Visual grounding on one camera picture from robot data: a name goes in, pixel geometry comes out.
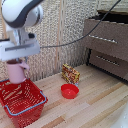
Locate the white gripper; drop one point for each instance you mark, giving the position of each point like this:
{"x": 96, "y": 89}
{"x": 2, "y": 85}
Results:
{"x": 19, "y": 50}

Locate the pink mug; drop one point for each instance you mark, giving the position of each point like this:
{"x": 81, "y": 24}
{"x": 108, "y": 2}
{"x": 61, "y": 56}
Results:
{"x": 16, "y": 71}

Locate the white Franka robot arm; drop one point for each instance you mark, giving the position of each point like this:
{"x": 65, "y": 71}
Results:
{"x": 22, "y": 15}

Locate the red shopping basket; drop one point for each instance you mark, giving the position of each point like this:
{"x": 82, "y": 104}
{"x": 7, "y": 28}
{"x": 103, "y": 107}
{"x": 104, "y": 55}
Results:
{"x": 20, "y": 101}

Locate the colourful patterned box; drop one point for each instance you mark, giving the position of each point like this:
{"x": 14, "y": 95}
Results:
{"x": 70, "y": 74}

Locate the red plastic bowl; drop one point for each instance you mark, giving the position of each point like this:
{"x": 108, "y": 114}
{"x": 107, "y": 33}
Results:
{"x": 69, "y": 91}

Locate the brown drawer cabinet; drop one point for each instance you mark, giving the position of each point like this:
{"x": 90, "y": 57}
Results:
{"x": 108, "y": 43}

